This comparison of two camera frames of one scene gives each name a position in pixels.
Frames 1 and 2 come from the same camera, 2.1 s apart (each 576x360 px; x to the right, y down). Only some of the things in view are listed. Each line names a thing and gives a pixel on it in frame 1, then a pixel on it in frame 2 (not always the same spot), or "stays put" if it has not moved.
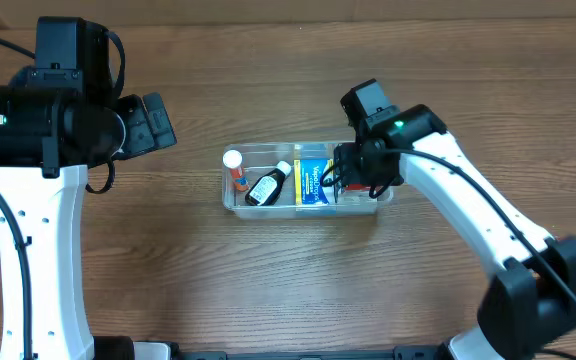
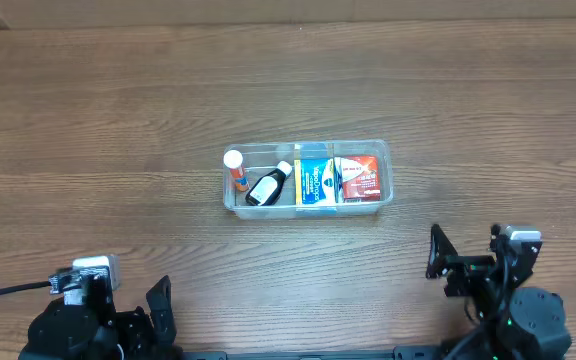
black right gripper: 346,163 → 468,265
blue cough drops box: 307,182 stays put
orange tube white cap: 232,159 stays put
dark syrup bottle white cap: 266,189 stays put
